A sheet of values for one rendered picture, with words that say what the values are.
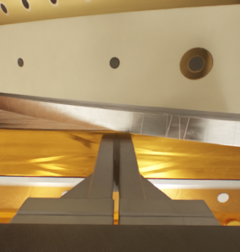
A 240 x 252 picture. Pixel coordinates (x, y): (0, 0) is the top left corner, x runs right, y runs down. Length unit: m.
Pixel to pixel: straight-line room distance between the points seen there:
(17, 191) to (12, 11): 0.17
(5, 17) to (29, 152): 0.14
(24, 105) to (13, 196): 0.10
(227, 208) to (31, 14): 0.27
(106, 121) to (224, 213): 0.16
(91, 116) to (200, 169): 0.12
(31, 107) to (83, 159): 0.09
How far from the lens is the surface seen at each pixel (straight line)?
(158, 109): 0.16
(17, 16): 0.22
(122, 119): 0.15
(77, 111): 0.17
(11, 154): 0.19
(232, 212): 0.23
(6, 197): 0.22
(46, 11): 0.19
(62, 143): 0.17
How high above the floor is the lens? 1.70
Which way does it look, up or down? 17 degrees up
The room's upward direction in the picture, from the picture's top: 178 degrees counter-clockwise
